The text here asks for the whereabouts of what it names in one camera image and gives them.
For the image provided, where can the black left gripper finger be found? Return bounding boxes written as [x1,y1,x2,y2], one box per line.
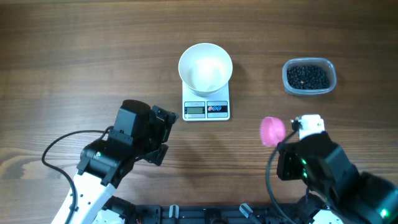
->
[152,105,179,127]
[144,144,169,166]

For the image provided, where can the pink measuring scoop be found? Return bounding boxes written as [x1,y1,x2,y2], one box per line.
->
[259,116,286,147]

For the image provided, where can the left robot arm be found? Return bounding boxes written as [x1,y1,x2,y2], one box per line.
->
[53,100,178,223]

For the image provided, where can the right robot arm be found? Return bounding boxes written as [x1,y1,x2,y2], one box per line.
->
[277,131,397,223]

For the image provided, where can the white digital kitchen scale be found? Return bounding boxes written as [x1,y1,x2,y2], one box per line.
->
[182,84,231,121]

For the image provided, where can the white bowl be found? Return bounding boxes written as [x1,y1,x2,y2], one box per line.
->
[178,43,233,96]

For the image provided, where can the black beans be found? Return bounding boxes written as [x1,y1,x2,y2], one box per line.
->
[287,65,330,90]

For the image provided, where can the clear plastic food container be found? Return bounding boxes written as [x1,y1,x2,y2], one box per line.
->
[282,57,337,95]

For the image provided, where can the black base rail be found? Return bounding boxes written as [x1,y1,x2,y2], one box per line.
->
[93,195,315,224]

